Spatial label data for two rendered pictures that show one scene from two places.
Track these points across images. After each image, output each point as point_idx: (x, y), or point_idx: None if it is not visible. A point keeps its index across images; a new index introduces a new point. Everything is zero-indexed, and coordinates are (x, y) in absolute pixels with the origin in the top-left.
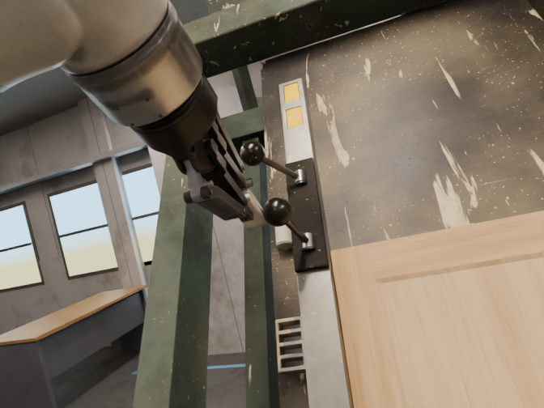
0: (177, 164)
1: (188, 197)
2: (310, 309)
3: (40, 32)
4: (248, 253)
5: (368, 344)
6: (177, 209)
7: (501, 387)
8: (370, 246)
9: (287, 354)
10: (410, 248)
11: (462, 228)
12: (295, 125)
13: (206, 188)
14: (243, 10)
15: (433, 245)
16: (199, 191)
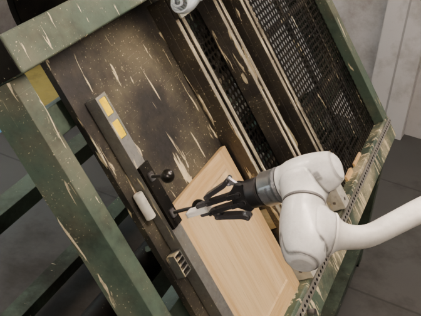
0: (252, 209)
1: (250, 218)
2: (184, 244)
3: None
4: None
5: (196, 247)
6: (108, 220)
7: (223, 239)
8: (178, 202)
9: (184, 268)
10: (187, 197)
11: (195, 181)
12: (123, 136)
13: (252, 213)
14: (57, 22)
15: (192, 193)
16: (251, 215)
